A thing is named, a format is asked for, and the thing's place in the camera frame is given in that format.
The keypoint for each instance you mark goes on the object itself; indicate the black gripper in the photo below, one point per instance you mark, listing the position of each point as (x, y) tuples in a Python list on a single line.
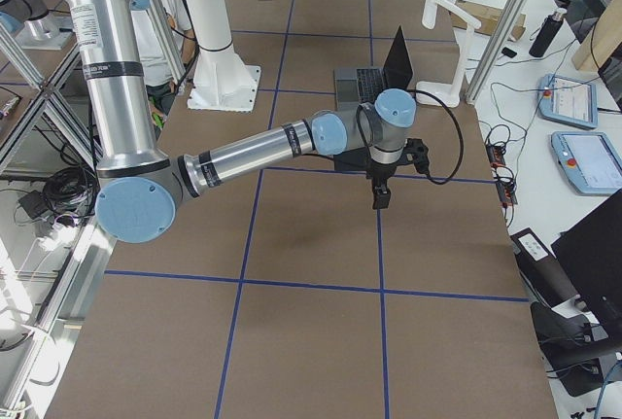
[(380, 173)]

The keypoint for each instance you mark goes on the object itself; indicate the grey laptop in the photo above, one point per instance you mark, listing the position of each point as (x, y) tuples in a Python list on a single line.
[(354, 86)]

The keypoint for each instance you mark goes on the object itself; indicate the black mouse pad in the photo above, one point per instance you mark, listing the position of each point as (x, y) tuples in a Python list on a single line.
[(353, 160)]

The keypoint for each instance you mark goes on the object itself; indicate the small black square device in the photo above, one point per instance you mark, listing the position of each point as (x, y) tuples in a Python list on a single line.
[(508, 52)]

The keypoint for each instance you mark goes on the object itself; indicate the brown cardboard box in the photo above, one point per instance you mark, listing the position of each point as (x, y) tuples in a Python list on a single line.
[(489, 17)]

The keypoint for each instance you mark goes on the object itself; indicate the far blue teach pendant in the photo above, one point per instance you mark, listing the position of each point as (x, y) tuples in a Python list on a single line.
[(567, 101)]

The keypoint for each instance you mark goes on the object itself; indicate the blue teach pendant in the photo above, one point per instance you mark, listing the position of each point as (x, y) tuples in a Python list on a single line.
[(567, 101), (588, 160)]

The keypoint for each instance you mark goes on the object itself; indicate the near blue teach pendant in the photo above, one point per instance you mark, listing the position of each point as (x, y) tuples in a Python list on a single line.
[(588, 160)]

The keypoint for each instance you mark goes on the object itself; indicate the black computer monitor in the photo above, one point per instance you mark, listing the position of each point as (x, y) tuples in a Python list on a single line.
[(590, 255)]

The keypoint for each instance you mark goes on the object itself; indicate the black water bottle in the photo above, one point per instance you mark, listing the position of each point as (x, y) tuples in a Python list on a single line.
[(547, 33)]

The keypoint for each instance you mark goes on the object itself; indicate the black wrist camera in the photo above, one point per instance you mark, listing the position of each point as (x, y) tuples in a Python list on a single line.
[(416, 153)]

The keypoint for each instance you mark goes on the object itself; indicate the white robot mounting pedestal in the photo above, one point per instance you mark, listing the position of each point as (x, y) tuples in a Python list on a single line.
[(221, 79)]

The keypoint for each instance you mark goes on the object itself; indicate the aluminium frame post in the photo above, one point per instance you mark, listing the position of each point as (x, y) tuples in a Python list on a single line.
[(510, 12)]

